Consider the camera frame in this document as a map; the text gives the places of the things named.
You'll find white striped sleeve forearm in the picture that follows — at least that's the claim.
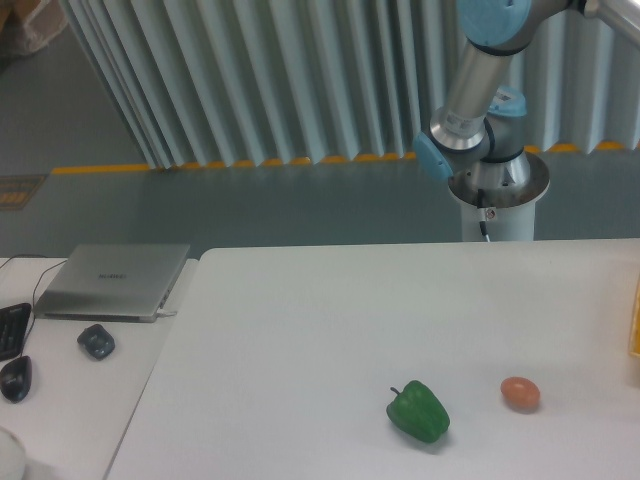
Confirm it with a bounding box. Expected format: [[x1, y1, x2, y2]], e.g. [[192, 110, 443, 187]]
[[0, 429, 26, 480]]

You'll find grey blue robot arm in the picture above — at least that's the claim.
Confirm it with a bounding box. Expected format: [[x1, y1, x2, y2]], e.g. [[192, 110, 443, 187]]
[[413, 1, 639, 180]]

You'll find green bell pepper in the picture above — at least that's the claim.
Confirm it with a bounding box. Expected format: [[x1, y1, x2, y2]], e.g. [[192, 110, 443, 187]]
[[386, 380, 451, 444]]

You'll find grey folding partition screen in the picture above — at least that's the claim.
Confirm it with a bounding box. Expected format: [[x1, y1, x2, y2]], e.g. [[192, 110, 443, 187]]
[[62, 1, 639, 168]]

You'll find silver closed laptop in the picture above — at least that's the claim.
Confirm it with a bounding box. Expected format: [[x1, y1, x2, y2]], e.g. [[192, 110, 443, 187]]
[[34, 244, 190, 323]]

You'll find black earbud case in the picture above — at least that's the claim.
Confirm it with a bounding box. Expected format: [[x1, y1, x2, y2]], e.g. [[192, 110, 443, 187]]
[[77, 324, 116, 361]]

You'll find brown egg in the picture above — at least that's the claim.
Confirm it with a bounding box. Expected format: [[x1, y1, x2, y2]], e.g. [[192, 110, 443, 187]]
[[500, 376, 541, 411]]

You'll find black keyboard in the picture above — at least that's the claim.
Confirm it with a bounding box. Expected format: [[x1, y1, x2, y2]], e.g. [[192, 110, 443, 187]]
[[0, 303, 32, 361]]

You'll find yellow container edge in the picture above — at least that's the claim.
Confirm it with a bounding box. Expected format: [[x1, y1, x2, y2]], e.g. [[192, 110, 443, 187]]
[[628, 283, 640, 358]]

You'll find black computer mouse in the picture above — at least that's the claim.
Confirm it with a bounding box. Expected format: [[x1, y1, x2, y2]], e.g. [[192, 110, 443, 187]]
[[1, 355, 32, 403]]

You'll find brown cardboard box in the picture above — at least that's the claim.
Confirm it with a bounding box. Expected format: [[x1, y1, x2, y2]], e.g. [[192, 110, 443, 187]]
[[1, 0, 68, 62]]

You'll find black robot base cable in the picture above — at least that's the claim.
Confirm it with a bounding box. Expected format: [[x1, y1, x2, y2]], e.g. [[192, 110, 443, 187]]
[[475, 188, 492, 244]]

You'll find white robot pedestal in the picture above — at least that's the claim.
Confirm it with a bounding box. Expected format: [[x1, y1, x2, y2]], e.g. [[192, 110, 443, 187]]
[[448, 152, 550, 242]]

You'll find black laptop cable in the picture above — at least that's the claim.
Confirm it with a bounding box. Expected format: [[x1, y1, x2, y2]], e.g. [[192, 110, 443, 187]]
[[0, 253, 69, 351]]

